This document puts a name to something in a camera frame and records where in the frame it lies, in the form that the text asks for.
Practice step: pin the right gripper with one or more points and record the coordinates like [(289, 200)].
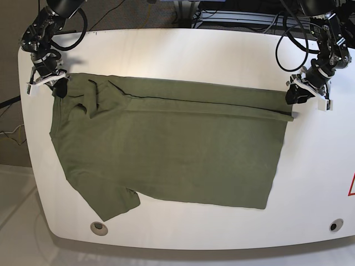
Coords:
[(45, 71)]

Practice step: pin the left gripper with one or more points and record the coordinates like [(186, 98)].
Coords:
[(308, 83)]

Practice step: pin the olive green T-shirt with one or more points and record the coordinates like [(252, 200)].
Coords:
[(119, 137)]

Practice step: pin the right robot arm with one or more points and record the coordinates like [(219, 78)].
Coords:
[(45, 52)]

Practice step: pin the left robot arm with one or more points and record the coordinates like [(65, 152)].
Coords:
[(331, 26)]

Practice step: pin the black bar under table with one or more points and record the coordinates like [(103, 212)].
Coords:
[(10, 101)]

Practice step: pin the red triangle warning sticker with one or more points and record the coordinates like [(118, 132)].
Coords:
[(352, 187)]

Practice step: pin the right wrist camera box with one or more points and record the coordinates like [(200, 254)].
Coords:
[(32, 89)]

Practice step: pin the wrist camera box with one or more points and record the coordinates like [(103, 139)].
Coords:
[(32, 89), (325, 105)]

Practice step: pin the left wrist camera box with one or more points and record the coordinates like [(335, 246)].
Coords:
[(325, 105)]

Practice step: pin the grey aluminium frame rail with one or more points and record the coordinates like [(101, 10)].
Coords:
[(231, 17)]

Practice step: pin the right table cable grommet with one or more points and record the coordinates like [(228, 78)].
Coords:
[(336, 225)]

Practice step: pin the table cable grommet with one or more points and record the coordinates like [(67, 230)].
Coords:
[(99, 229), (336, 225)]

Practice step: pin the left table cable grommet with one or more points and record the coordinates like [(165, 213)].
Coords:
[(99, 229)]

